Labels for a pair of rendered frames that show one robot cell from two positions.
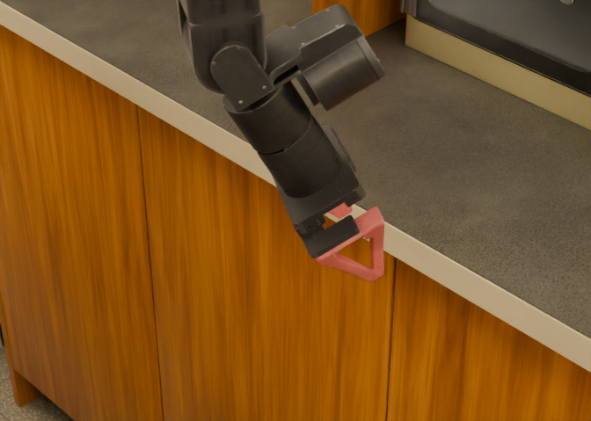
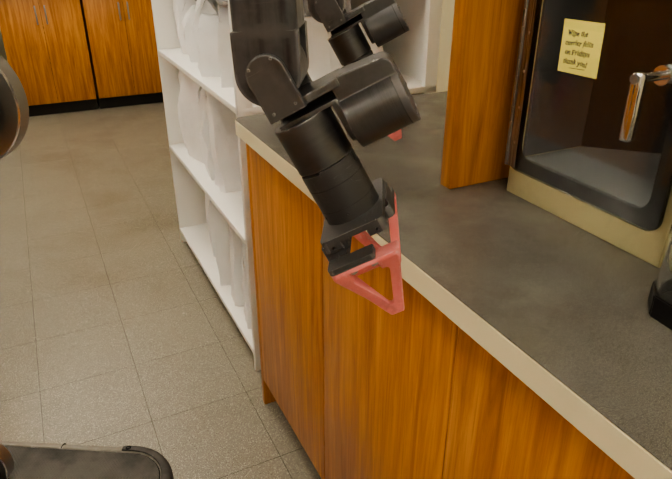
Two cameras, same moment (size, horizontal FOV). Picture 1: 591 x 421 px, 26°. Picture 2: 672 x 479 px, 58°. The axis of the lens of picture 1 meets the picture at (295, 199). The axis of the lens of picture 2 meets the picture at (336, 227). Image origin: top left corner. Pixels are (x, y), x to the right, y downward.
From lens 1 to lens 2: 0.56 m
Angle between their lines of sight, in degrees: 19
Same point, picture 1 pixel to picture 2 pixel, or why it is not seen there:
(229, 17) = (264, 27)
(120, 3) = not seen: hidden behind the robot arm
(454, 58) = (538, 199)
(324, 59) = (360, 91)
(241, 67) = (273, 78)
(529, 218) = (569, 308)
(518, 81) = (584, 216)
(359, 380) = (429, 421)
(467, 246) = (508, 319)
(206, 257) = (349, 316)
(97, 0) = not seen: hidden behind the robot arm
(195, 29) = (234, 36)
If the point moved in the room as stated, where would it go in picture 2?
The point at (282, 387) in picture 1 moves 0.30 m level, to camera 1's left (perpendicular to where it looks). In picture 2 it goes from (384, 417) to (239, 383)
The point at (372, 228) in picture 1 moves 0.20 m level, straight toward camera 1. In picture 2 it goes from (386, 256) to (284, 399)
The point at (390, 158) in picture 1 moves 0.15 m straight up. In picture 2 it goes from (469, 251) to (479, 155)
